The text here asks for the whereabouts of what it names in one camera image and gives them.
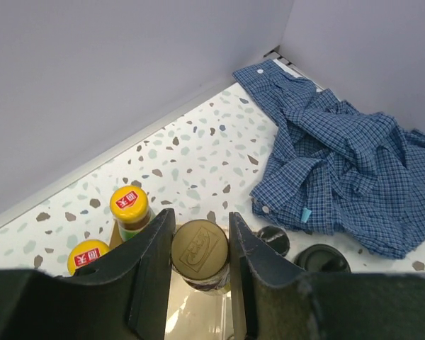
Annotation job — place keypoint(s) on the small dark spice jar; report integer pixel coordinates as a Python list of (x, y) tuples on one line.
[(276, 238)]

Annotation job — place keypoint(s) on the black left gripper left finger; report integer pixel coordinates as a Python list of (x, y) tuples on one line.
[(122, 295)]

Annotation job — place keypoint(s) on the glass shaker jar brown residue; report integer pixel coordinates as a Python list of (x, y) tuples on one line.
[(322, 258)]

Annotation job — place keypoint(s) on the sauce bottle green label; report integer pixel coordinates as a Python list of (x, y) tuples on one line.
[(130, 208), (85, 253)]

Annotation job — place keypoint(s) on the small yellow oil bottle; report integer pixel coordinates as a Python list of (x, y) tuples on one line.
[(200, 253)]

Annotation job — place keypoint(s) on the beige wooden divided box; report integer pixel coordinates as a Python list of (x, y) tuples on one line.
[(193, 314)]

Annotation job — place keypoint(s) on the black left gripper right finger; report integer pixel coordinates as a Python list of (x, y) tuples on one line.
[(273, 298)]

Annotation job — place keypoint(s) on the blue checked shirt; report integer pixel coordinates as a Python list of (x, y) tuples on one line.
[(334, 169)]

